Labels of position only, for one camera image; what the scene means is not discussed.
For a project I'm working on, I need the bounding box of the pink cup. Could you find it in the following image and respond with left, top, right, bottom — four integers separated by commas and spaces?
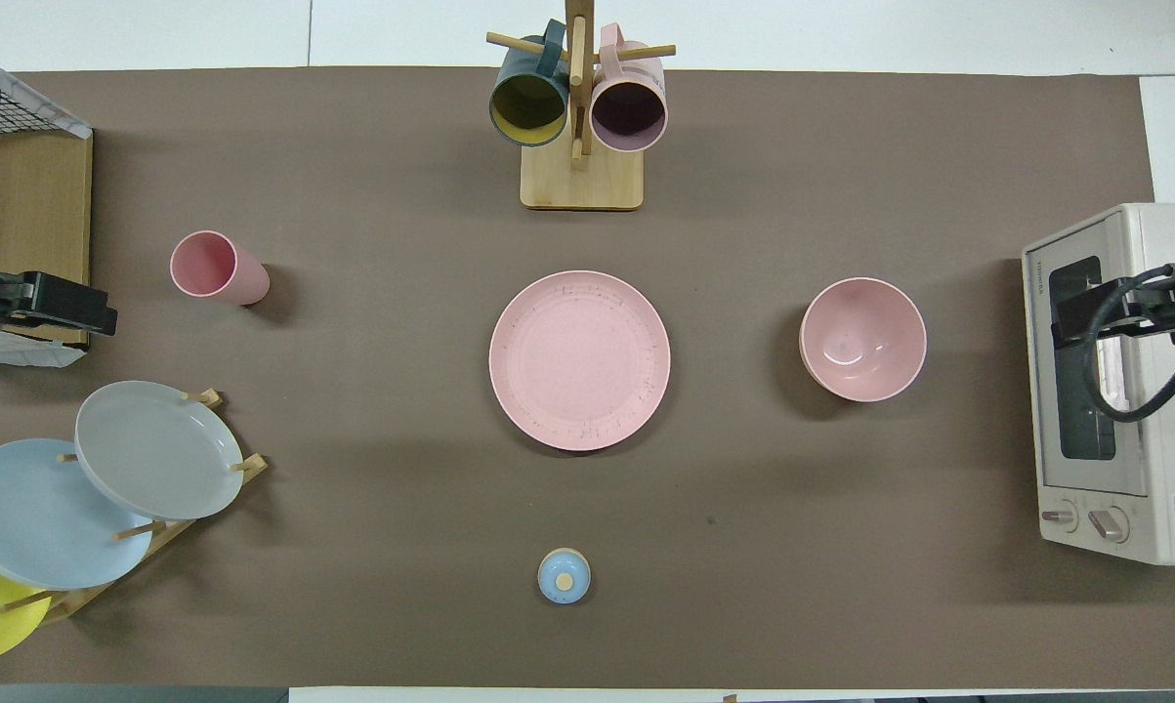
169, 230, 272, 307

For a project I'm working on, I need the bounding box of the pink bowl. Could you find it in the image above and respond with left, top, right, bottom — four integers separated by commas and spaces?
799, 277, 928, 403

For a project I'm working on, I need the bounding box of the grey plate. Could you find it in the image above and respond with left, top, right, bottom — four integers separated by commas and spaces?
74, 380, 245, 521

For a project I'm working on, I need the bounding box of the beige toaster oven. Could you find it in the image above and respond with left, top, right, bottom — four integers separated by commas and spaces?
1022, 202, 1175, 566

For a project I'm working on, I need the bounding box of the light blue plate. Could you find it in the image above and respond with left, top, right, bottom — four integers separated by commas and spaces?
0, 438, 155, 591

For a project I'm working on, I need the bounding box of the wooden plate rack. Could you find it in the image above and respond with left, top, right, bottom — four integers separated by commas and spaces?
1, 388, 269, 626

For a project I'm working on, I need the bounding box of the brown table mat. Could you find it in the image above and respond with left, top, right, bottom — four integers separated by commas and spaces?
0, 66, 1175, 690

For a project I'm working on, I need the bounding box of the dark teal mug yellow inside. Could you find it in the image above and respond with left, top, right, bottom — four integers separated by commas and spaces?
489, 20, 571, 148

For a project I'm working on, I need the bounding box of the pink mug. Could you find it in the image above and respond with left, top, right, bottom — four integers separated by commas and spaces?
589, 23, 668, 153

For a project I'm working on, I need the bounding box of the pink plate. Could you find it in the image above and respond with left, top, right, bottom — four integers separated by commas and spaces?
488, 270, 672, 453

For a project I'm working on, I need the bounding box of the wooden mug tree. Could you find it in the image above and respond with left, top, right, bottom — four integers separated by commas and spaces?
485, 0, 677, 212

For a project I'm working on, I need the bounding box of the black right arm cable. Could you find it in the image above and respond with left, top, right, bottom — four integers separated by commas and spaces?
1083, 264, 1175, 423

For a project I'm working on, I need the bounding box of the wooden wire mesh shelf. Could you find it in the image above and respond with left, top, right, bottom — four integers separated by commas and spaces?
0, 47, 95, 369

